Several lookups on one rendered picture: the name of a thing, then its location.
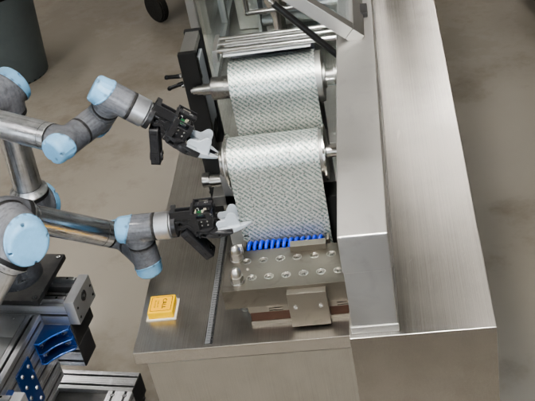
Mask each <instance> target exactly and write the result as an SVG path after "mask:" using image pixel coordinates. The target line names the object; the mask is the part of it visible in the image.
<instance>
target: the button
mask: <svg viewBox="0 0 535 401"><path fill-rule="evenodd" d="M176 305H177V298H176V295H175V294H173V295H163V296H154V297H151V298H150V304H149V309H148V312H147V315H148V317H149V319H159V318H168V317H174V314H175V310H176Z"/></svg>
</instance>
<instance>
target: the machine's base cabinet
mask: <svg viewBox="0 0 535 401"><path fill-rule="evenodd" d="M148 367H149V369H150V374H151V376H152V380H153V382H154V386H155V389H156V392H157V394H158V398H159V401H360V400H359V395H358V390H357V381H356V376H355V371H354V365H353V356H352V350H351V347H348V348H329V349H319V350H309V351H299V352H280V353H269V354H259V355H250V356H230V357H220V358H210V359H200V360H180V361H171V362H160V363H150V364H148Z"/></svg>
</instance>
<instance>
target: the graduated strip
mask: <svg viewBox="0 0 535 401"><path fill-rule="evenodd" d="M227 238H228V236H225V237H221V238H220V243H219V249H218V254H217V264H216V270H215V275H214V280H213V291H212V296H211V302H210V307H209V317H208V322H207V328H206V333H205V343H204V345H208V344H212V343H213V334H214V329H215V323H216V317H217V307H218V301H219V295H220V289H221V279H222V273H223V267H224V261H225V251H226V244H227Z"/></svg>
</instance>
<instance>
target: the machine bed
mask: <svg viewBox="0 0 535 401"><path fill-rule="evenodd" d="M217 102H218V107H219V110H220V114H221V121H222V124H223V128H224V132H225V134H228V135H229V136H230V138H231V137H239V135H238V130H237V127H236V120H235V116H234V112H233V109H232V102H231V98H230V99H218V100H217ZM324 106H325V111H326V121H327V126H328V132H329V137H330V133H332V132H337V85H330V86H327V89H326V101H324ZM202 173H205V168H204V165H203V161H202V158H195V157H192V156H189V155H186V154H183V153H181V152H179V155H178V162H177V165H176V169H175V173H174V179H173V183H172V186H171V190H170V196H169V200H168V204H167V207H166V211H170V206H171V205H173V204H175V205H176V208H184V207H190V203H192V202H193V199H199V198H206V197H211V194H210V193H209V187H206V188H204V187H203V186H202V183H201V174H202ZM208 240H209V241H210V242H211V243H212V244H213V245H214V246H215V247H216V248H215V253H214V256H213V257H212V258H211V259H208V260H206V259H205V258H204V257H203V256H202V255H201V254H200V253H199V252H197V251H196V250H195V249H194V248H193V247H192V246H191V245H190V244H189V243H188V242H187V241H186V240H184V239H183V238H182V237H181V232H180V236H179V237H176V238H174V237H173V238H172V239H161V240H159V241H158V251H159V254H160V257H161V258H162V271H161V273H160V274H159V275H157V276H155V277H154V278H151V279H150V282H149V286H148V290H147V293H146V300H145V303H144V307H143V313H142V316H141V321H140V324H139V331H138V334H137V337H136V342H135V347H134V351H133V356H134V358H135V363H136V364H150V363H160V362H171V361H180V360H200V359H210V358H220V357H230V356H250V355H259V354H269V353H280V352H299V351H309V350H319V349H329V348H348V347H351V345H350V317H340V318H331V324H323V325H305V326H295V327H293V326H292V322H283V323H273V324H264V325H252V323H251V321H252V317H251V314H250V313H249V312H248V311H246V312H244V311H241V310H240V309H231V310H226V309H225V304H224V300H223V297H222V293H221V291H222V285H223V279H224V273H225V262H226V256H227V253H229V251H230V247H231V246H232V240H231V236H230V235H229V236H228V238H227V244H226V251H225V261H224V267H223V273H222V279H221V289H220V295H219V301H218V307H217V317H216V323H215V329H214V334H213V343H212V344H208V345H204V343H205V333H206V328H207V322H208V317H209V307H210V302H211V296H212V291H213V280H214V275H215V270H216V264H217V254H218V249H219V243H220V238H216V239H208ZM173 294H175V295H176V298H180V302H179V306H178V314H177V318H176V319H175V320H165V321H148V322H146V318H147V312H148V309H149V304H150V298H151V297H154V296H163V295H173Z"/></svg>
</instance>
